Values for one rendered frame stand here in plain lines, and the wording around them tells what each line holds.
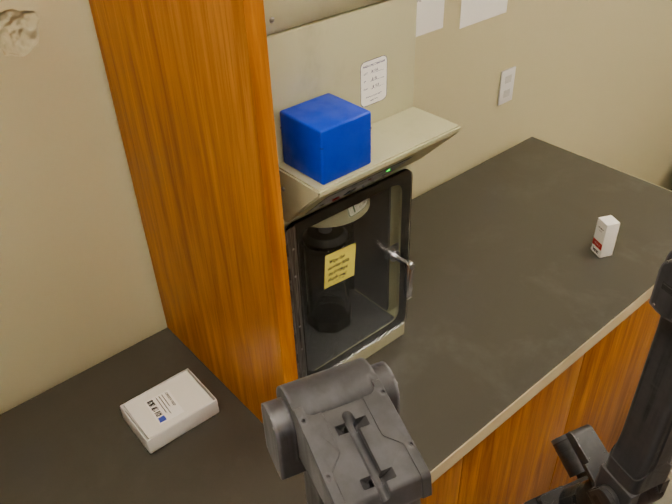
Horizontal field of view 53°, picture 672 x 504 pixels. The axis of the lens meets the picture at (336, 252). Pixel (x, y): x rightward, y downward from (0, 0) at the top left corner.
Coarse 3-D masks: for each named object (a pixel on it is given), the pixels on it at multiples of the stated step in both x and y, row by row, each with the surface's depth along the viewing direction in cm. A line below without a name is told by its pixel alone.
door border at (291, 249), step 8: (304, 216) 117; (288, 232) 115; (288, 240) 115; (288, 248) 116; (296, 248) 118; (288, 256) 117; (296, 256) 119; (296, 264) 120; (288, 272) 119; (296, 272) 120; (296, 280) 121; (296, 288) 122; (296, 296) 123; (296, 304) 124; (296, 312) 126; (296, 320) 127; (296, 328) 128; (296, 336) 129; (304, 344) 131; (304, 352) 133; (296, 360) 132; (304, 360) 134; (304, 368) 135; (304, 376) 136
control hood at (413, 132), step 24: (384, 120) 119; (408, 120) 118; (432, 120) 118; (384, 144) 111; (408, 144) 111; (432, 144) 114; (288, 168) 106; (360, 168) 105; (384, 168) 110; (288, 192) 107; (312, 192) 101; (336, 192) 106; (288, 216) 110
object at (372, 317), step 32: (384, 192) 127; (320, 224) 119; (352, 224) 125; (384, 224) 131; (320, 256) 123; (384, 256) 136; (320, 288) 127; (352, 288) 134; (384, 288) 141; (320, 320) 132; (352, 320) 139; (384, 320) 147; (320, 352) 136; (352, 352) 144
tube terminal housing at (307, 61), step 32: (384, 0) 109; (416, 0) 112; (288, 32) 98; (320, 32) 102; (352, 32) 106; (384, 32) 111; (288, 64) 100; (320, 64) 105; (352, 64) 109; (288, 96) 103; (352, 96) 112; (352, 192) 123; (288, 224) 115
